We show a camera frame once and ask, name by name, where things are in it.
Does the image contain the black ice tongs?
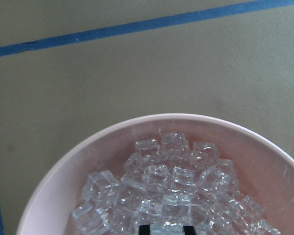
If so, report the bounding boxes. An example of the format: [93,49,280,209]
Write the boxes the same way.
[138,224,196,235]

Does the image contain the pink bowl with ice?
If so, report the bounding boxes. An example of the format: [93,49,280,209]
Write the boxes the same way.
[17,114,294,235]

